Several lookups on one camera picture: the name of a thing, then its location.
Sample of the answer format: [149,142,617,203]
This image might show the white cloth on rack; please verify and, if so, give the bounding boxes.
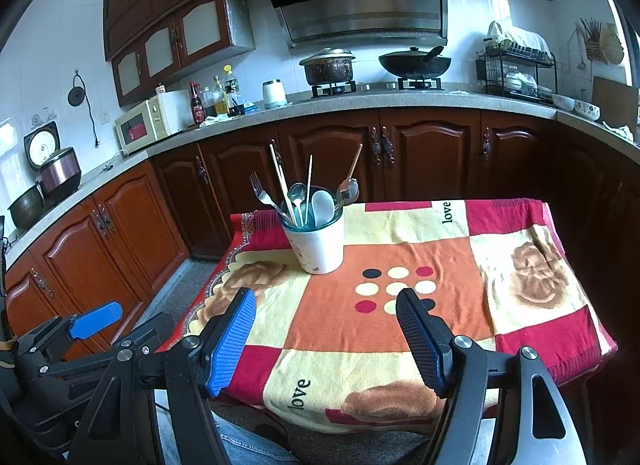
[486,21,553,60]

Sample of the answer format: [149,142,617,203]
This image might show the wall utensil holder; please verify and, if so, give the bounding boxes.
[575,17,608,63]

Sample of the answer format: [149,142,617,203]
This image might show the person's blue jeans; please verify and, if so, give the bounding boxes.
[160,415,301,465]

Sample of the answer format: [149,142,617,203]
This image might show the black round pot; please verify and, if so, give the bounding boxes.
[7,185,45,230]

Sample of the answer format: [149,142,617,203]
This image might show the printed blanket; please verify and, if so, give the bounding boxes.
[172,197,618,436]

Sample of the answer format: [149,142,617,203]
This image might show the wooden base cabinets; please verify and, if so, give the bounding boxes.
[0,107,640,386]

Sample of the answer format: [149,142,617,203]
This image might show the black wall trivet with cord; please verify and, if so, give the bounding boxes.
[67,71,101,148]

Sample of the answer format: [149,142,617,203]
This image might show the black dish rack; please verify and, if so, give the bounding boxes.
[475,45,558,104]

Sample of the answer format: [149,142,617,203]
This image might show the gas stove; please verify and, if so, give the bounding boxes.
[310,77,446,98]

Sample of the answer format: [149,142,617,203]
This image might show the dark sauce bottle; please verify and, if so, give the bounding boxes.
[188,82,205,126]

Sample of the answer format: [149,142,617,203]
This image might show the rice cooker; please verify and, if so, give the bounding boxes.
[37,147,82,198]

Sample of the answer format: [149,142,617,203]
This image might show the grey kitchen countertop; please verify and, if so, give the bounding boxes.
[0,82,640,271]

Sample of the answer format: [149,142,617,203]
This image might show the black wok with lid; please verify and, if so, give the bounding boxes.
[378,46,452,80]

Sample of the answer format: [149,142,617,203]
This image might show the white canister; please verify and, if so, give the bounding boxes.
[262,80,288,110]

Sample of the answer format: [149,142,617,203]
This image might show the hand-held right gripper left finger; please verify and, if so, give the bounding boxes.
[67,288,257,465]

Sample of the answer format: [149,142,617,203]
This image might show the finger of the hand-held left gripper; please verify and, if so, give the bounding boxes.
[115,312,176,346]
[17,301,123,361]

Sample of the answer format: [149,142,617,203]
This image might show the metal fork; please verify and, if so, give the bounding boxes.
[249,172,291,226]

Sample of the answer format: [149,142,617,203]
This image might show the round woven pot mat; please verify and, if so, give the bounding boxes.
[599,24,626,66]

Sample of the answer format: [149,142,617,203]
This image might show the cream microwave oven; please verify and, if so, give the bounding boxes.
[115,99,171,156]

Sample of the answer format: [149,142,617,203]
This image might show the white utensil holder cup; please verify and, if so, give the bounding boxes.
[281,186,347,276]

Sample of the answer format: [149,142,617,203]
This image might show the brown cutting board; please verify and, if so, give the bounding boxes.
[591,76,640,128]

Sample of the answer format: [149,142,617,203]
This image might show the glass door wall cabinet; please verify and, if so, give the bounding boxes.
[105,0,256,106]

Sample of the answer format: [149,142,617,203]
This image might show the white ceramic spoon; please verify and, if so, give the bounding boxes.
[311,190,336,228]

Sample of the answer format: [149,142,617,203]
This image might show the crumpled white rag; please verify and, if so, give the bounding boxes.
[602,121,633,142]

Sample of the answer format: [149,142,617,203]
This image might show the lidded cooking pot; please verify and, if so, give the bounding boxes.
[299,48,357,86]

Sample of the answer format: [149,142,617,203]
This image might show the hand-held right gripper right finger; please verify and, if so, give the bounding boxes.
[396,288,588,465]

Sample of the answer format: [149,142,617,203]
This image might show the clear condiment bottle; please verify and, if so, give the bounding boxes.
[212,76,230,118]

